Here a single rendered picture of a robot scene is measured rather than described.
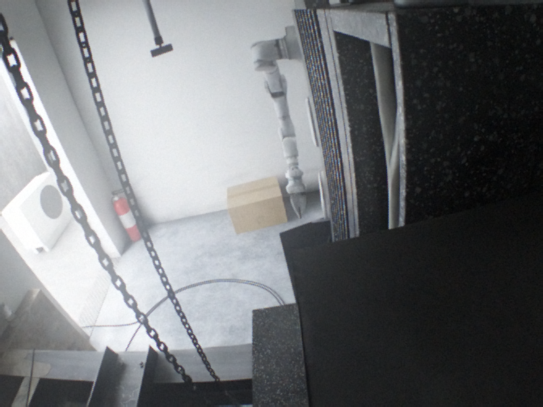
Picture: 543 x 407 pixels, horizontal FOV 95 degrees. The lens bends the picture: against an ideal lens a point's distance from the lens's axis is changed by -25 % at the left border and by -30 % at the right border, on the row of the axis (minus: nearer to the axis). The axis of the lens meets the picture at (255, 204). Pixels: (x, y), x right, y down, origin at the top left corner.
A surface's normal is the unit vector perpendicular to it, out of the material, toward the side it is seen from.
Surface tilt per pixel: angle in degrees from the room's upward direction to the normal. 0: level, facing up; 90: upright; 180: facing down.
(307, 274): 0
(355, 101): 90
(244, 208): 90
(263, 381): 0
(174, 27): 90
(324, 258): 0
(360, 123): 90
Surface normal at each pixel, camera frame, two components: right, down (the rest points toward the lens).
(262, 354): -0.23, -0.81
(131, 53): 0.01, 0.56
